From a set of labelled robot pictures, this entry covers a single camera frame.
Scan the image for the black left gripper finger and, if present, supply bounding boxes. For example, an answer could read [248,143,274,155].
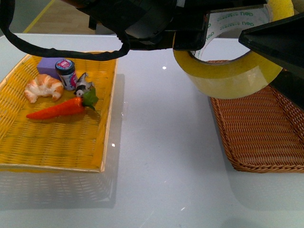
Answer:
[172,11,209,51]

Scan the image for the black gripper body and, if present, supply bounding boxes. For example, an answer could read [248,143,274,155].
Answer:
[66,0,267,50]

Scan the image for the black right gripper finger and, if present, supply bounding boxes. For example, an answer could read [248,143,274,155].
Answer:
[238,13,304,107]

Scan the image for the clear packing tape roll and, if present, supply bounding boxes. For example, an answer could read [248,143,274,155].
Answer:
[173,0,294,99]

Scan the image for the brown wicker basket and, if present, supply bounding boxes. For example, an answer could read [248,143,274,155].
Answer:
[205,59,304,174]

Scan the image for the yellow woven basket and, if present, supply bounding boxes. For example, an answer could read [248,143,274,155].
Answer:
[0,55,117,172]

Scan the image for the black white animal figurine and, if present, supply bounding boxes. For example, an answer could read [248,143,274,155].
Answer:
[74,72,95,97]

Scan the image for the small dark labelled jar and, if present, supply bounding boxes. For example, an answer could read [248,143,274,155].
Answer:
[55,59,77,91]

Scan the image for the orange toy carrot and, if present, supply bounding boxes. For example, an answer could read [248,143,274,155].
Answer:
[26,87,99,120]

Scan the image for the purple foam block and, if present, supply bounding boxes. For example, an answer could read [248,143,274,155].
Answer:
[37,57,63,81]

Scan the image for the toy croissant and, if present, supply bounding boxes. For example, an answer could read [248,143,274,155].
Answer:
[24,74,64,104]

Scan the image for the black wrapped cable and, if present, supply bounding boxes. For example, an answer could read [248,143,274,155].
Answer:
[0,0,131,60]

